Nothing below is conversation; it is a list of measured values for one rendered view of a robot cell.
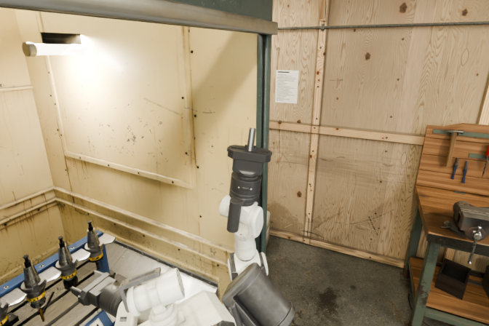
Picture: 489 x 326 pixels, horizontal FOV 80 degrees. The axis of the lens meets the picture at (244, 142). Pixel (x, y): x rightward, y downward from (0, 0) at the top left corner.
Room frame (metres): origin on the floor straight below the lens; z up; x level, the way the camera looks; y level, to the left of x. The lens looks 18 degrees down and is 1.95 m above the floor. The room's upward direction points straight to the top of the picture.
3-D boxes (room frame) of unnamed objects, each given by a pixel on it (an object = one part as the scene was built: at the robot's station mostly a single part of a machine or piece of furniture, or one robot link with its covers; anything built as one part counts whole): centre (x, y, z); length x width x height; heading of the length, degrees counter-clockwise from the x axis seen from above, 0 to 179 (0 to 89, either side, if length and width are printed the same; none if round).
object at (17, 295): (0.72, 0.72, 1.21); 0.07 x 0.05 x 0.01; 62
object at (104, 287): (0.77, 0.45, 1.18); 0.13 x 0.12 x 0.10; 152
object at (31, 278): (0.77, 0.69, 1.26); 0.04 x 0.04 x 0.07
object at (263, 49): (1.05, -0.07, 1.40); 0.04 x 0.04 x 1.20; 62
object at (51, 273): (0.82, 0.67, 1.21); 0.07 x 0.05 x 0.01; 62
